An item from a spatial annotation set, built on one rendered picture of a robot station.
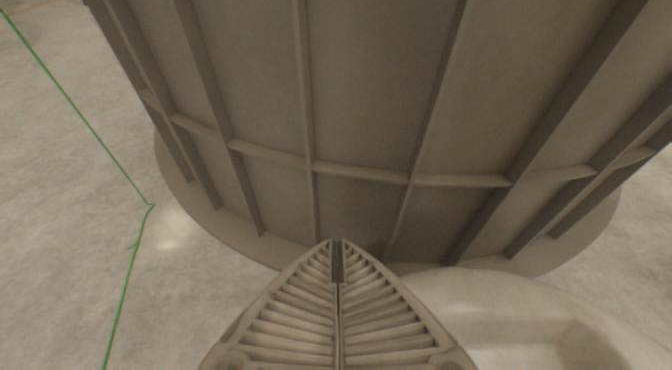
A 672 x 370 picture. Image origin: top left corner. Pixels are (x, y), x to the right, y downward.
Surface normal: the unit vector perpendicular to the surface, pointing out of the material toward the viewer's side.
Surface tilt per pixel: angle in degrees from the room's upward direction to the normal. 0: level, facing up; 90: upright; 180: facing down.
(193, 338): 0
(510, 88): 90
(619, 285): 0
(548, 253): 0
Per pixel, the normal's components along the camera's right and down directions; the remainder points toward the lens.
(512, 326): 0.00, 0.39
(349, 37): -0.21, 0.68
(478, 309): 0.01, -0.73
